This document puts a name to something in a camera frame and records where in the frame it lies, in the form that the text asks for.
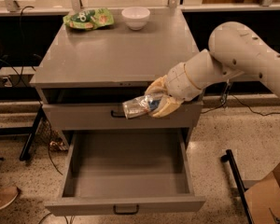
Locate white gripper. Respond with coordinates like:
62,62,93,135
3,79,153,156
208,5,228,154
145,62,202,118

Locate silver blue redbull can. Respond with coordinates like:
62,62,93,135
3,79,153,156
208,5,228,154
122,93,163,119

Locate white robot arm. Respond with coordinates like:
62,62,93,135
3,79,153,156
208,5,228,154
146,21,280,118

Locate grey drawer cabinet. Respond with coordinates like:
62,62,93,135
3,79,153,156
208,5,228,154
31,8,199,144

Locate open grey middle drawer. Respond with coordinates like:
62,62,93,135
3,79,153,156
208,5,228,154
45,129,205,216

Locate closed grey top drawer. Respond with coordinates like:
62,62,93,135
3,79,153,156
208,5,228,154
43,102,203,131

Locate white bowl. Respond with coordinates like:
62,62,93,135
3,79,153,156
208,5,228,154
121,7,150,31

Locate green chip bag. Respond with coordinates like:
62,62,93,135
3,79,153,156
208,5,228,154
63,7,114,30

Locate black table leg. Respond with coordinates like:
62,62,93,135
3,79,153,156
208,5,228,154
20,107,44,161

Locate cardboard box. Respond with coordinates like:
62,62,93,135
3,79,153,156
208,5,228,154
245,162,280,224

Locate tan shoe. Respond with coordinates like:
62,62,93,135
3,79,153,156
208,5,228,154
0,186,19,210

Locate black drawer handle top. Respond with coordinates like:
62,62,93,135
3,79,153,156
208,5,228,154
110,110,126,119

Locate black drawer handle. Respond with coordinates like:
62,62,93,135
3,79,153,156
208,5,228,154
113,204,139,216
110,110,126,119

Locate black metal chair frame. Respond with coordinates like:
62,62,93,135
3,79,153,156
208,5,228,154
220,149,254,224

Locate black drawer handle middle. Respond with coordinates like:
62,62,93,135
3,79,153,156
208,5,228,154
113,204,139,216

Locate black power cable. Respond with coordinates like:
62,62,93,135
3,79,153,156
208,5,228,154
201,79,280,118

